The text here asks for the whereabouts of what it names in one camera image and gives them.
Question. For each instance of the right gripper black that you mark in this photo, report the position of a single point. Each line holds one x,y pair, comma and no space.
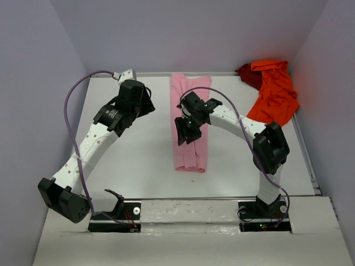
183,133

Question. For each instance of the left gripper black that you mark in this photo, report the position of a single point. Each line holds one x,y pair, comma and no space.
148,106

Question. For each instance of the pink t shirt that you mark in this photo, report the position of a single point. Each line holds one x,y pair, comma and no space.
194,156

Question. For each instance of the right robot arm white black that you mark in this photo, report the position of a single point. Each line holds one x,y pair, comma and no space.
267,142

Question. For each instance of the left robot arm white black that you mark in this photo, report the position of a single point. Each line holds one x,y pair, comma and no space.
66,192

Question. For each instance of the dark red t shirt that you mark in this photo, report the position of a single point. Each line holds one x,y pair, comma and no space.
250,77

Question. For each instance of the orange t shirt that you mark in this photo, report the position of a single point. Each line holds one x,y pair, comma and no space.
277,99

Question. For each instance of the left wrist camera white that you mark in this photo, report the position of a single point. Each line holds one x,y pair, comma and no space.
129,74

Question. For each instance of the metal rail table back edge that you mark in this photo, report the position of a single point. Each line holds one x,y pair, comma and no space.
164,74

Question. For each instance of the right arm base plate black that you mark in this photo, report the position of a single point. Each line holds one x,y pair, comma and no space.
251,220

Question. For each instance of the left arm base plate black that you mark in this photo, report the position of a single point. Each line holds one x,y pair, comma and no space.
126,221

